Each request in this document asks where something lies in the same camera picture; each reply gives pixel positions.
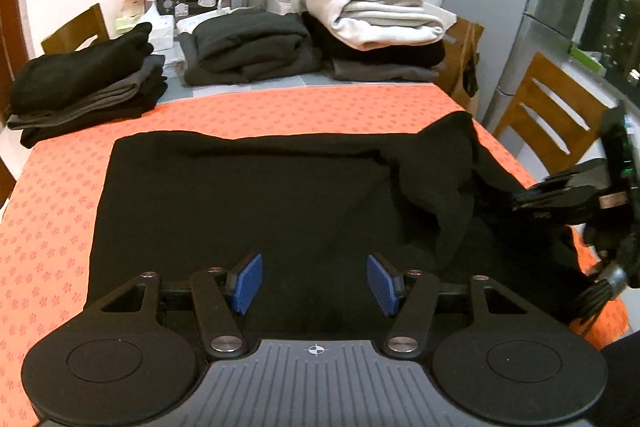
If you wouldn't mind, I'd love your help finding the brown paper bag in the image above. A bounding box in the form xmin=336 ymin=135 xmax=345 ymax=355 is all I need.
xmin=435 ymin=17 xmax=486 ymax=115

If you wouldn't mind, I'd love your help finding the white tissue box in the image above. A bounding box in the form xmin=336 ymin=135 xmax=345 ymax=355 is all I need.
xmin=145 ymin=4 xmax=177 ymax=50

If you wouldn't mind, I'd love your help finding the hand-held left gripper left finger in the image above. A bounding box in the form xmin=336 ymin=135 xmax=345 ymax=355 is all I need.
xmin=87 ymin=253 xmax=263 ymax=359

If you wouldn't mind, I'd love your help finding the stack of cream folded clothes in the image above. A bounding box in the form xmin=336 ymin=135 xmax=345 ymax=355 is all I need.
xmin=290 ymin=0 xmax=458 ymax=50

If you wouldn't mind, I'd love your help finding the dark grey folded garment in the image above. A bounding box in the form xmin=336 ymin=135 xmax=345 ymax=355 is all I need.
xmin=179 ymin=32 xmax=323 ymax=86

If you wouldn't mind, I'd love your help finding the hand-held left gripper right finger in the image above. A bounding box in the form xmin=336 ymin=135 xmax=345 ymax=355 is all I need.
xmin=367 ymin=253 xmax=538 ymax=359

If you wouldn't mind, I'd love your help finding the wooden chair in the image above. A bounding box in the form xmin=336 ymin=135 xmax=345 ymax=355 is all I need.
xmin=492 ymin=52 xmax=621 ymax=180
xmin=41 ymin=3 xmax=111 ymax=55
xmin=0 ymin=154 xmax=17 ymax=208

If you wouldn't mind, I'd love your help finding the black cable bundle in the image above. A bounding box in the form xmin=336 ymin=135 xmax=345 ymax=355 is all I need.
xmin=567 ymin=252 xmax=630 ymax=333

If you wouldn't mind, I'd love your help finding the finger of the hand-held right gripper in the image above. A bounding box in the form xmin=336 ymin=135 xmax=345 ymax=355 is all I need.
xmin=511 ymin=184 xmax=601 ymax=225
xmin=542 ymin=157 xmax=610 ymax=190

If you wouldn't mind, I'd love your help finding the green box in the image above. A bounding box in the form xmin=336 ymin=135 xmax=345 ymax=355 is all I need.
xmin=570 ymin=44 xmax=607 ymax=75

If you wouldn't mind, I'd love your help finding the brown wooden door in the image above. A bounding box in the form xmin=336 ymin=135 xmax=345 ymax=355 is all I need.
xmin=0 ymin=0 xmax=22 ymax=108

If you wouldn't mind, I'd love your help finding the white power strip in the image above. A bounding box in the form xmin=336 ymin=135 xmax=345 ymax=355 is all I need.
xmin=176 ymin=0 xmax=261 ymax=34

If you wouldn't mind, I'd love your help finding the orange patterned table mat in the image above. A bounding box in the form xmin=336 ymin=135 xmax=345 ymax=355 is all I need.
xmin=0 ymin=84 xmax=631 ymax=427

